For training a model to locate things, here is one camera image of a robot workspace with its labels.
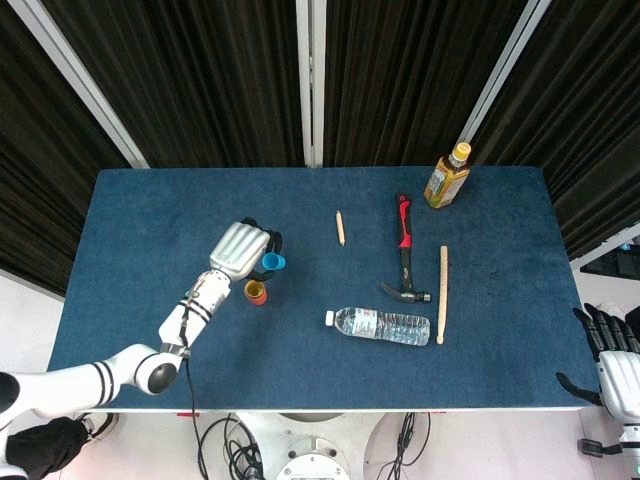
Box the long wooden drumstick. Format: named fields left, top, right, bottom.
left=436, top=245, right=450, bottom=346

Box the left black-fingered robot hand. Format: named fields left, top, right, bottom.
left=208, top=217, right=285, bottom=284

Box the orange plastic cup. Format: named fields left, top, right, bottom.
left=243, top=279, right=268, bottom=307

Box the black equipment with blue light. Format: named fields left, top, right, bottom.
left=579, top=242, right=640, bottom=275

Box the black pleated curtain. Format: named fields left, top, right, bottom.
left=42, top=0, right=307, bottom=169
left=472, top=0, right=640, bottom=262
left=0, top=0, right=132, bottom=297
left=323, top=0, right=532, bottom=168

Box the tea bottle with yellow cap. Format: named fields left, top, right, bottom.
left=423, top=141, right=473, bottom=210

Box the blue felt table cover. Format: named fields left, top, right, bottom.
left=47, top=166, right=601, bottom=412

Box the small black clamp bracket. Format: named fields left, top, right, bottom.
left=578, top=438, right=625, bottom=458

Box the black cable bundle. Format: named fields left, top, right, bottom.
left=198, top=413, right=265, bottom=480

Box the white frame post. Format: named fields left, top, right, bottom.
left=7, top=0, right=150, bottom=169
left=458, top=0, right=554, bottom=146
left=295, top=0, right=327, bottom=168

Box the clear plastic water bottle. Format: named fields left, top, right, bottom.
left=324, top=306, right=432, bottom=347

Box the red and black claw hammer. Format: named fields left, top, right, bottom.
left=380, top=192, right=433, bottom=305

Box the black cloth bag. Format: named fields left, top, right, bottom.
left=5, top=417, right=92, bottom=480

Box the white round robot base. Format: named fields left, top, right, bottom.
left=234, top=410, right=387, bottom=480

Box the right black-fingered robot hand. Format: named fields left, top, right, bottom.
left=555, top=302, right=640, bottom=419

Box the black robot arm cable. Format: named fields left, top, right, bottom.
left=177, top=299, right=209, bottom=480

